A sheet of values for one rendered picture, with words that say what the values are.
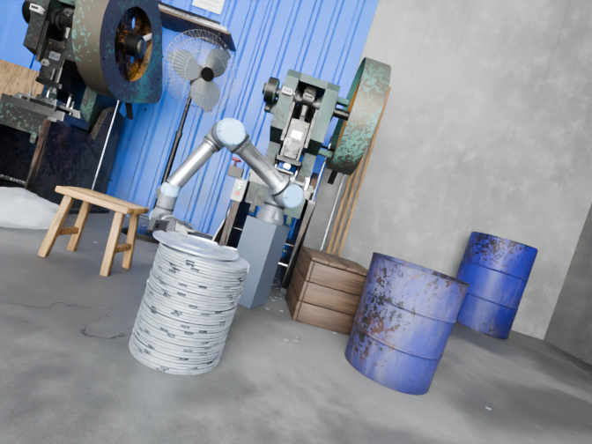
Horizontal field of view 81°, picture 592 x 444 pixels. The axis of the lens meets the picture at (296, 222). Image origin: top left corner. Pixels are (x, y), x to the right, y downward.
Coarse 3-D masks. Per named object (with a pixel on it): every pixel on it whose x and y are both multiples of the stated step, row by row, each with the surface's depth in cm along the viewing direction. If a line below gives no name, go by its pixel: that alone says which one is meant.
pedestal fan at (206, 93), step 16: (208, 32) 251; (192, 48) 252; (224, 48) 259; (176, 64) 244; (192, 64) 253; (208, 64) 257; (224, 64) 267; (192, 80) 264; (208, 80) 255; (176, 96) 251; (192, 96) 254; (208, 96) 266; (176, 144) 267; (144, 240) 253
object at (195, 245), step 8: (160, 232) 120; (168, 232) 124; (176, 232) 127; (160, 240) 106; (168, 240) 111; (176, 240) 115; (184, 240) 116; (192, 240) 120; (200, 240) 128; (208, 240) 132; (176, 248) 104; (184, 248) 107; (192, 248) 110; (200, 248) 112; (208, 248) 115; (216, 248) 123; (224, 248) 128; (208, 256) 106; (216, 256) 107; (224, 256) 114; (232, 256) 118
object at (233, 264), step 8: (168, 248) 104; (184, 256) 98; (192, 256) 103; (200, 256) 106; (208, 264) 99; (216, 264) 103; (224, 264) 106; (232, 264) 110; (240, 264) 114; (248, 264) 116
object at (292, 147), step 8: (296, 120) 249; (288, 128) 249; (296, 128) 249; (304, 128) 249; (288, 136) 249; (296, 136) 249; (304, 136) 250; (288, 144) 247; (296, 144) 250; (304, 144) 251; (280, 152) 250; (288, 152) 247; (296, 152) 246; (296, 160) 251
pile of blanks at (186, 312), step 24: (168, 264) 100; (192, 264) 101; (168, 288) 99; (192, 288) 99; (216, 288) 103; (240, 288) 111; (144, 312) 103; (168, 312) 99; (192, 312) 99; (216, 312) 104; (144, 336) 101; (168, 336) 99; (192, 336) 101; (216, 336) 106; (144, 360) 100; (168, 360) 99; (192, 360) 102; (216, 360) 110
